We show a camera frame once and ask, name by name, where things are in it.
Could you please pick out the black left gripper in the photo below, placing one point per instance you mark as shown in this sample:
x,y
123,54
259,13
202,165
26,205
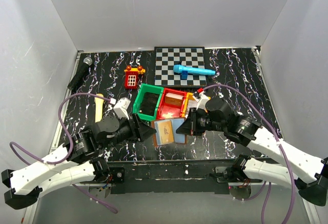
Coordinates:
x,y
136,127

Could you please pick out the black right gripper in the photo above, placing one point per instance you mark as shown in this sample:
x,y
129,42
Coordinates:
x,y
192,122

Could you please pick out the brown leather card holder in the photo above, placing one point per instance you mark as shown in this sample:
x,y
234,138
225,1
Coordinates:
x,y
180,139

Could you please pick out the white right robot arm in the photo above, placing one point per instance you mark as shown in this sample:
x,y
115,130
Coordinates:
x,y
292,167

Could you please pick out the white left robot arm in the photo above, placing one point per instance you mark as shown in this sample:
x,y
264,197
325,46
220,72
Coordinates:
x,y
73,162

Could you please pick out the white cards in yellow bin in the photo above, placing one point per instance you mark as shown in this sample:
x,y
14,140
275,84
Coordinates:
x,y
191,104

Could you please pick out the black item in green bin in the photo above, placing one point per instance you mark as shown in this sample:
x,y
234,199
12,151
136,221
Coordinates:
x,y
148,103

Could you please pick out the green plastic bin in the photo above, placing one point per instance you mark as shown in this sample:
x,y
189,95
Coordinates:
x,y
143,89

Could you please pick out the yellow plastic bin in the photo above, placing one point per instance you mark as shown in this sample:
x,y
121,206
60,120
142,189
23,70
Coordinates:
x,y
188,96

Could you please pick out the red plastic bin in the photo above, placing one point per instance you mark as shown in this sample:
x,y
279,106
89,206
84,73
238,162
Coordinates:
x,y
166,111

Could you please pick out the brown box in red bin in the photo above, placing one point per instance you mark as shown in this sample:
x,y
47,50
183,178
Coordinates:
x,y
174,99

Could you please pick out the beige toy microphone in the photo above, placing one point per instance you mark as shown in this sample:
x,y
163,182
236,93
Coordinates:
x,y
98,107

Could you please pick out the red toy phone booth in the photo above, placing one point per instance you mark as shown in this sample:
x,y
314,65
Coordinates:
x,y
132,76

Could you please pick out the blue toy microphone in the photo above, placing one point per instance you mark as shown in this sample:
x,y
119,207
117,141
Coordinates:
x,y
184,71

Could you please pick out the black and white checkerboard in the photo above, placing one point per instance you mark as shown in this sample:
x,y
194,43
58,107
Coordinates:
x,y
167,57

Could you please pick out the black microphone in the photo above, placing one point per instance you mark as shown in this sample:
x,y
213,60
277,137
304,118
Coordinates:
x,y
81,72

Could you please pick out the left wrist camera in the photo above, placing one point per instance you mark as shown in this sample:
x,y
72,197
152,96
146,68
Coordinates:
x,y
121,108

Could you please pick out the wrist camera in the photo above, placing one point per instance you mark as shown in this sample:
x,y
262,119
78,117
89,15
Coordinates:
x,y
201,98
121,108

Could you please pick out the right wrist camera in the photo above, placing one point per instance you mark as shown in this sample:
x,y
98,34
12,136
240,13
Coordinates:
x,y
201,98

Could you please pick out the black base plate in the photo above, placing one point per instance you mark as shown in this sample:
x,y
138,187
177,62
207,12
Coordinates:
x,y
166,176

